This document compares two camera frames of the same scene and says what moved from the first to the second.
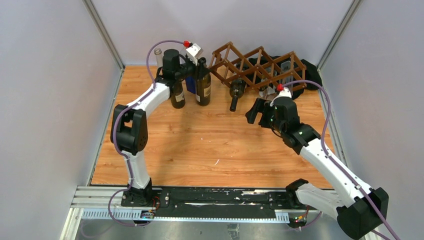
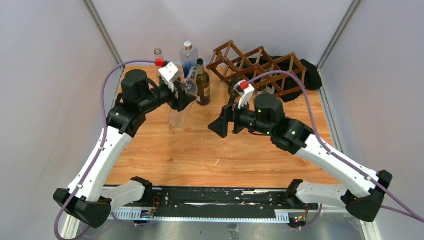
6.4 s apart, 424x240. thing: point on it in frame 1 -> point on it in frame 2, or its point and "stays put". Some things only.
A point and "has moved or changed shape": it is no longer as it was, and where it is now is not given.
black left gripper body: (190, 69) -> (173, 103)
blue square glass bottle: (191, 84) has moved or changed shape
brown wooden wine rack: (258, 68) stays put
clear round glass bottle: (158, 51) stays put
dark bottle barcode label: (203, 83) stays put
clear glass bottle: (285, 66) -> (178, 119)
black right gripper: (261, 106) -> (220, 125)
